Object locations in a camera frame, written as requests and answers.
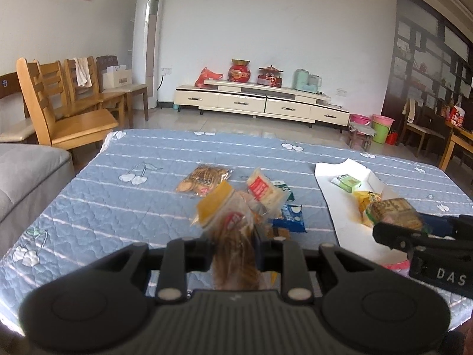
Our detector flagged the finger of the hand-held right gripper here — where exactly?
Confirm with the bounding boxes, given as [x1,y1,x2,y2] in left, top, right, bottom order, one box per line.
[419,212,473,239]
[372,222,431,257]

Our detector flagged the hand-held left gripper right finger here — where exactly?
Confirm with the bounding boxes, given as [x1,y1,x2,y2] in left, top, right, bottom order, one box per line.
[255,237,370,301]

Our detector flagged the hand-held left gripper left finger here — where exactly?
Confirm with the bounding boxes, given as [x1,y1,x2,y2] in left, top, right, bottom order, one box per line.
[99,237,214,301]

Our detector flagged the brown block snack packet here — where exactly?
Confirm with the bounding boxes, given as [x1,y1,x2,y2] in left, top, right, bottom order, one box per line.
[364,197,425,232]

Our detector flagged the yellow-topped brown bread packet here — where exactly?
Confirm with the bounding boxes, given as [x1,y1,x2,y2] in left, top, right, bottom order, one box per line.
[190,181,261,291]

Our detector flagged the white paper bag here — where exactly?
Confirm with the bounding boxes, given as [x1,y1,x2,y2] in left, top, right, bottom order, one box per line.
[314,158,412,267]

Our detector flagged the blue snack packet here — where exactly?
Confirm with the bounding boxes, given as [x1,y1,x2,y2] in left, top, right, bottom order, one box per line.
[271,203,307,234]

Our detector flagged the yellow snack packet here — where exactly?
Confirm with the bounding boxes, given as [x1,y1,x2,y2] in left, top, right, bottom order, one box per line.
[353,190,383,227]

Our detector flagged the red label cracker packet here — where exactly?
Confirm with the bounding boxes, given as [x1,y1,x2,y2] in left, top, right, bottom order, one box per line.
[246,168,286,217]

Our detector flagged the green and white snack packet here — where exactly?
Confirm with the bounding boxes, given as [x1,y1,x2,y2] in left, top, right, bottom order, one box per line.
[273,180,295,202]

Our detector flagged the brown cookie packet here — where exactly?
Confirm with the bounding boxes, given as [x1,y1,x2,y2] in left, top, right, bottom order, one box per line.
[175,164,234,197]

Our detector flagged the small green snack box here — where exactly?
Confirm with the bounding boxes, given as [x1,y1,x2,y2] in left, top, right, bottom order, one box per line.
[330,174,362,192]

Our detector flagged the wooden dining table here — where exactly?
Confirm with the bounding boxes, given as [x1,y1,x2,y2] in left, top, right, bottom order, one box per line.
[438,119,473,186]

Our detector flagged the dark dining chair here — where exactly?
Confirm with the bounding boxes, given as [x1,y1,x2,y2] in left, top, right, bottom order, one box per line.
[399,98,446,158]

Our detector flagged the green bucket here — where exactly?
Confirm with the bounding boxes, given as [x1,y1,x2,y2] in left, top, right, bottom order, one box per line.
[371,114,396,145]

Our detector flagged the red and white bag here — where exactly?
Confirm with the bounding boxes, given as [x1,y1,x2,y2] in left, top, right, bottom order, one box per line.
[448,102,467,128]

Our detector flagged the cream cloth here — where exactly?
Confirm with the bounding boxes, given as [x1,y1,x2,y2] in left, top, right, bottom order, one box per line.
[403,98,417,125]

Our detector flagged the cream television cabinet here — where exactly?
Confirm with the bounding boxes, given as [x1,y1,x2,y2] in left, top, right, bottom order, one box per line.
[174,78,351,128]

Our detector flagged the red pavilion gift box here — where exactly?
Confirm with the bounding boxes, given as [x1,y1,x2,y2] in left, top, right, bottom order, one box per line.
[257,64,285,88]

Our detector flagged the red plastic bag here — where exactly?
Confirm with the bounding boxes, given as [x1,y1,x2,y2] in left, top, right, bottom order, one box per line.
[194,67,225,89]

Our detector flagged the mint green kettle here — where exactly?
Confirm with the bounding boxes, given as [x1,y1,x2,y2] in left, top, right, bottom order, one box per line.
[293,68,311,93]

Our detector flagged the light wooden chair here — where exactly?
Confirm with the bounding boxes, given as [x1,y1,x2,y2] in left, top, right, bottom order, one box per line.
[39,60,124,119]
[64,57,129,129]
[15,57,119,164]

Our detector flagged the dark brown chair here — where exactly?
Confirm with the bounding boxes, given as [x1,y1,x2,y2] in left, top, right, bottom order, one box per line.
[95,55,150,121]

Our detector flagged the dark display cabinet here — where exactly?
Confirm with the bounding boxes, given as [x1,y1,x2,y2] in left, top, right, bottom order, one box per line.
[380,0,473,142]

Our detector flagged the red round jar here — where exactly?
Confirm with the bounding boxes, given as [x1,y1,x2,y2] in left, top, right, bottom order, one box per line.
[228,59,253,83]

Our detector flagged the grey sofa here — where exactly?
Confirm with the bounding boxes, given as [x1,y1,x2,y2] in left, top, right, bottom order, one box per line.
[0,142,77,260]

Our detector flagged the white printed gift bag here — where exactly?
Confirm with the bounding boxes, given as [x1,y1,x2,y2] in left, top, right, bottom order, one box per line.
[102,65,133,90]

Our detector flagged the white towel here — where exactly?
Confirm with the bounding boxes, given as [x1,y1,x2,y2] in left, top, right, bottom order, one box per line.
[72,57,93,88]

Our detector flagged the white standing air conditioner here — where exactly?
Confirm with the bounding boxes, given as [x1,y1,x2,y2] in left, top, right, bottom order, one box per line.
[131,0,164,110]

